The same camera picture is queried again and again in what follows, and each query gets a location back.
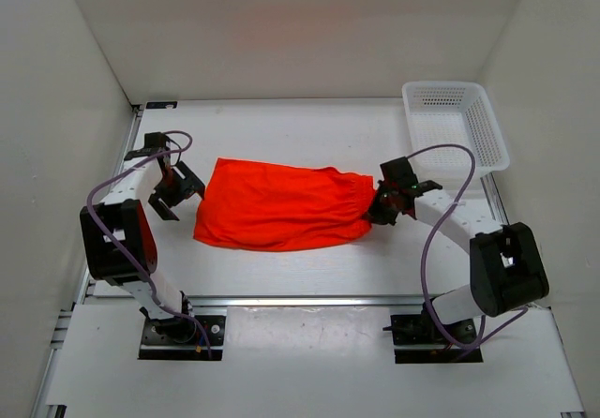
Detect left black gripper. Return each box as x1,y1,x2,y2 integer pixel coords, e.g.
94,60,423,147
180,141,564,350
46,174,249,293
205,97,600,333
148,161,204,221

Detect orange shorts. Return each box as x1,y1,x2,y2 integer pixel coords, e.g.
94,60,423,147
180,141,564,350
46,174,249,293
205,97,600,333
193,158,375,252

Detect white plastic basket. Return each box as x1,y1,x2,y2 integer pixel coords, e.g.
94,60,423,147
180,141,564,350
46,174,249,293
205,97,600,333
402,81,510,179

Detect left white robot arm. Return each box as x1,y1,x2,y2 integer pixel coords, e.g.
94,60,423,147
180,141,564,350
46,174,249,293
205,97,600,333
80,130,205,343

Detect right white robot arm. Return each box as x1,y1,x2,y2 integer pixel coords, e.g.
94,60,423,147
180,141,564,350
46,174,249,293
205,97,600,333
367,157,549,343

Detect black corner label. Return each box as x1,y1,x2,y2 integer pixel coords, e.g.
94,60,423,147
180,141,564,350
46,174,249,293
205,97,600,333
145,101,178,110

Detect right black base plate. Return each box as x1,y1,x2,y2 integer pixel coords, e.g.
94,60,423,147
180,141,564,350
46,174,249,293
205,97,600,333
383,312,483,365

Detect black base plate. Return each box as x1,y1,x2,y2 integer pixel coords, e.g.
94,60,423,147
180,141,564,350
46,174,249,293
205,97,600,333
138,314,227,362
383,312,483,365

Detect aluminium left rail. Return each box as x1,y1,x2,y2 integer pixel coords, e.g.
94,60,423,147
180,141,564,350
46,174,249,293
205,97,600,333
74,103,143,302

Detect aluminium front rail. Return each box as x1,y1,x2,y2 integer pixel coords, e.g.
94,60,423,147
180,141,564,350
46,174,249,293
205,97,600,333
74,293,535,309

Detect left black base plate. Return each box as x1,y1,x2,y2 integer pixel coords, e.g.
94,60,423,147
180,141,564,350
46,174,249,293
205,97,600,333
138,314,227,362

